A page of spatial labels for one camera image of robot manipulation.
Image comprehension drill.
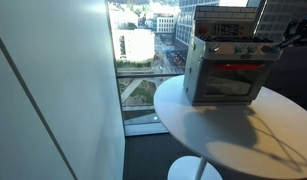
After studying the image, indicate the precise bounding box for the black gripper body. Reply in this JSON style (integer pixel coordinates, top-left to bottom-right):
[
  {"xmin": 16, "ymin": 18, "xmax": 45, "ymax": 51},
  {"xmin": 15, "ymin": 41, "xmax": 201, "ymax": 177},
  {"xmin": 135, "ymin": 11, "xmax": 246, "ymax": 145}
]
[{"xmin": 283, "ymin": 15, "xmax": 307, "ymax": 46}]

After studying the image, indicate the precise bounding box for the white round table base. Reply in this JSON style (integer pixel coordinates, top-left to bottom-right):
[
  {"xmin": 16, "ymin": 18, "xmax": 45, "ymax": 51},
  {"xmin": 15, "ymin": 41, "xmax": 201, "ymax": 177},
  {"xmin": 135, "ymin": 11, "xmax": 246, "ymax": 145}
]
[{"xmin": 167, "ymin": 155, "xmax": 224, "ymax": 180}]

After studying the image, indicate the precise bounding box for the grey toy stove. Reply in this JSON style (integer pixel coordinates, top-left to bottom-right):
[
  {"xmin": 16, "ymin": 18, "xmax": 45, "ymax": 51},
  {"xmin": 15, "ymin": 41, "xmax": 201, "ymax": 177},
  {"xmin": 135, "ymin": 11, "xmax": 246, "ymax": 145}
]
[{"xmin": 182, "ymin": 4, "xmax": 283, "ymax": 107}]

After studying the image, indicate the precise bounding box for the dark window rail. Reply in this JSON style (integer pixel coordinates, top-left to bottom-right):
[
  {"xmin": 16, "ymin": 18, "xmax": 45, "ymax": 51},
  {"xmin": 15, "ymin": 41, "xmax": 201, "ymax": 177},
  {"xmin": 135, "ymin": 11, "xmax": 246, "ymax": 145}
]
[{"xmin": 116, "ymin": 72, "xmax": 186, "ymax": 80}]

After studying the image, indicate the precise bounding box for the grey oven door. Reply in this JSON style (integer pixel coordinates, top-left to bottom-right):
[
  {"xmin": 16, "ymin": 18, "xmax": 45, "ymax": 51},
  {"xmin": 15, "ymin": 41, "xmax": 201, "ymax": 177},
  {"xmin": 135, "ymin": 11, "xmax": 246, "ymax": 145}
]
[{"xmin": 200, "ymin": 59, "xmax": 275, "ymax": 103}]

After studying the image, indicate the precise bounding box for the white table leg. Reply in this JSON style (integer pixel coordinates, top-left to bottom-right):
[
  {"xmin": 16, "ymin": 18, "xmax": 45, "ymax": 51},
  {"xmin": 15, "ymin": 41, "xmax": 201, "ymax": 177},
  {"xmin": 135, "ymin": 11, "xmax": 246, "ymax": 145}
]
[{"xmin": 193, "ymin": 156, "xmax": 208, "ymax": 180}]

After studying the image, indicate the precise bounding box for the red oven door handle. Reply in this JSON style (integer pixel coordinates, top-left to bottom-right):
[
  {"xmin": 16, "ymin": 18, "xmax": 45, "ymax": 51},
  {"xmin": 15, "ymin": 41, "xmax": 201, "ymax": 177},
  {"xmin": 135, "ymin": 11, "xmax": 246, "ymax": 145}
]
[{"xmin": 212, "ymin": 63, "xmax": 266, "ymax": 71}]

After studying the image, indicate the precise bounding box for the teal stove knob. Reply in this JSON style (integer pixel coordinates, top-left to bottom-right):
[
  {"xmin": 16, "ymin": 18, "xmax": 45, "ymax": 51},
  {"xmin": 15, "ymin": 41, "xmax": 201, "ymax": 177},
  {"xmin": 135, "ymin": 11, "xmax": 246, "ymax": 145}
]
[
  {"xmin": 208, "ymin": 43, "xmax": 220, "ymax": 54},
  {"xmin": 247, "ymin": 44, "xmax": 259, "ymax": 55},
  {"xmin": 234, "ymin": 44, "xmax": 247, "ymax": 55}
]

